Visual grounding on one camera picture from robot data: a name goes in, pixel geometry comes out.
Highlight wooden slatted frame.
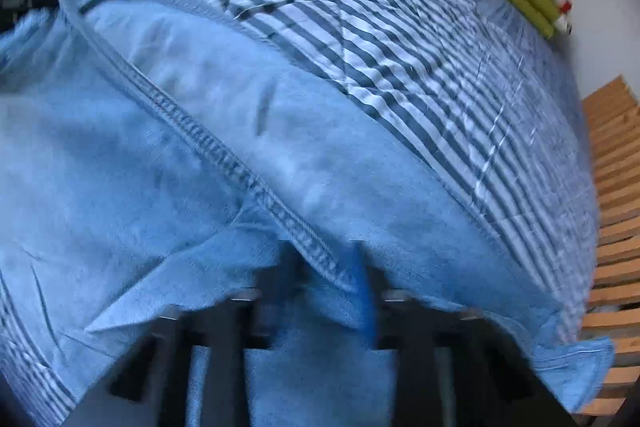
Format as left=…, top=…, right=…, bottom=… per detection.
left=575, top=76, right=640, bottom=418

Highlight light blue denim pants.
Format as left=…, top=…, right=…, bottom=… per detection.
left=0, top=0, right=616, bottom=427

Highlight blue white striped bed blanket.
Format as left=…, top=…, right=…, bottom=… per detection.
left=0, top=0, right=601, bottom=427

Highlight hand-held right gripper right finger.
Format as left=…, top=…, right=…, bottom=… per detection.
left=350, top=242, right=581, bottom=427

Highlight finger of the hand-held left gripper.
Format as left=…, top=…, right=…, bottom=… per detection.
left=0, top=0, right=58, bottom=30

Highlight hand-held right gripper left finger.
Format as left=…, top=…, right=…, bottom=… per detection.
left=75, top=239, right=311, bottom=427

